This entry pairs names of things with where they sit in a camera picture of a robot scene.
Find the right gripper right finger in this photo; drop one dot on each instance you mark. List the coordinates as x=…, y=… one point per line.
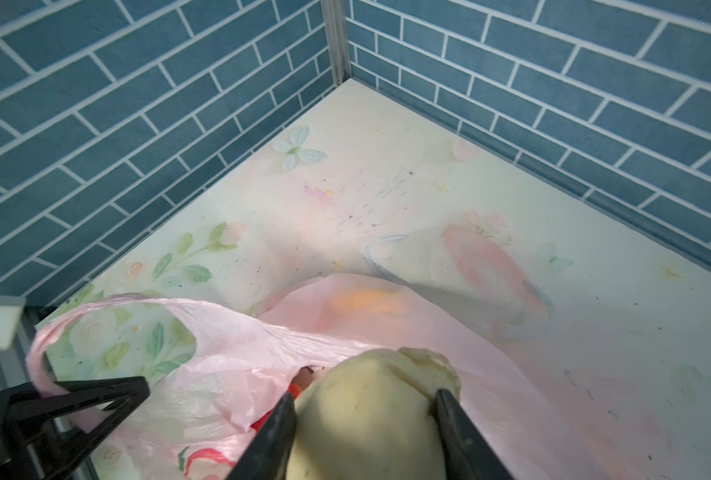
x=466, y=453

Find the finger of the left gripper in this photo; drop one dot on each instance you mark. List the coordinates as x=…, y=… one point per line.
x=45, y=437

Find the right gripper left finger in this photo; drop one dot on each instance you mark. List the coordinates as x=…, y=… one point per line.
x=268, y=455

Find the pink plastic bag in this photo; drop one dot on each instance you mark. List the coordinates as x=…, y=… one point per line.
x=205, y=406

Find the cream fake garlic bulb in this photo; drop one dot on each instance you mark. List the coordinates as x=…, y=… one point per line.
x=371, y=417

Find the orange fake fruit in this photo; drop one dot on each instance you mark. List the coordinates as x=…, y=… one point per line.
x=368, y=301

